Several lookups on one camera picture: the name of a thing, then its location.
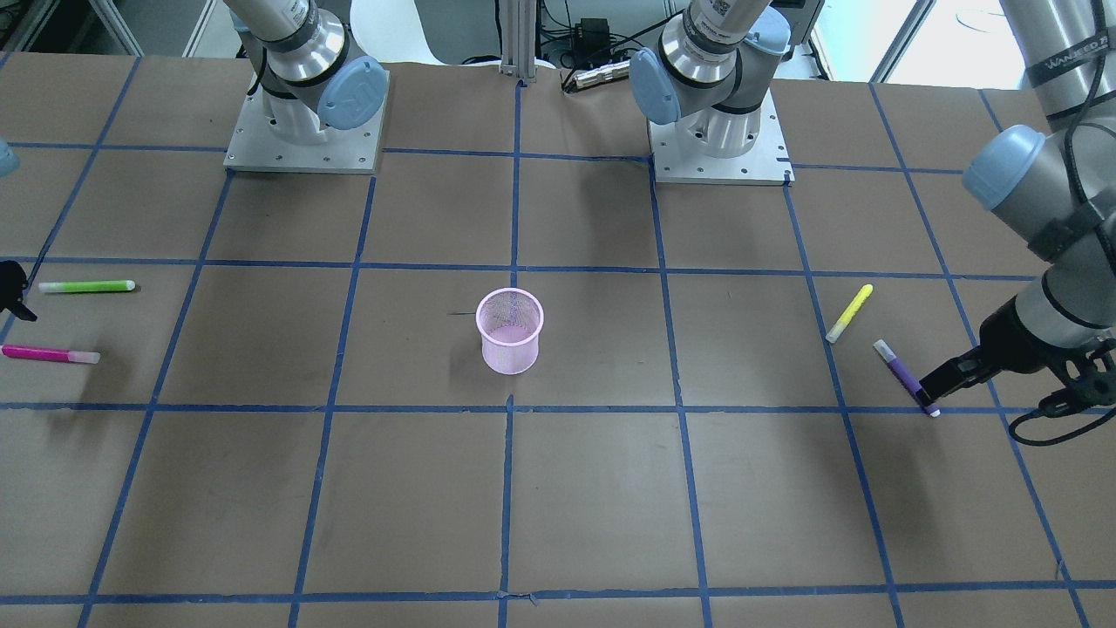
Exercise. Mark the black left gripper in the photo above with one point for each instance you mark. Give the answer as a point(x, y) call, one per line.
point(1011, 333)

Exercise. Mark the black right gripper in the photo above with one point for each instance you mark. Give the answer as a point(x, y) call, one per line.
point(10, 286)

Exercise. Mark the pink marker pen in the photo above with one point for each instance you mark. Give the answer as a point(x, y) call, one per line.
point(49, 354)

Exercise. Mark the purple marker pen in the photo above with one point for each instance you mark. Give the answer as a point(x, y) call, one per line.
point(911, 385)

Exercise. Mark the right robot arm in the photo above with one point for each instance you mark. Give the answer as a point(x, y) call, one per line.
point(154, 143)

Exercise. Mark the pink mesh cup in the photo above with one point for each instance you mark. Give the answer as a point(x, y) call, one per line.
point(510, 322)

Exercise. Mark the green marker pen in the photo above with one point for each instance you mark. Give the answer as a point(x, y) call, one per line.
point(86, 287)

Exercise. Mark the yellow marker pen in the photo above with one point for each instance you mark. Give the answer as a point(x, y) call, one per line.
point(847, 315)

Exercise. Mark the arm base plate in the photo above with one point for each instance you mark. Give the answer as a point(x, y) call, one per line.
point(715, 147)
point(282, 136)

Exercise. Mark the aluminium frame post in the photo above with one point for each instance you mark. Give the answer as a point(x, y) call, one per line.
point(517, 21)

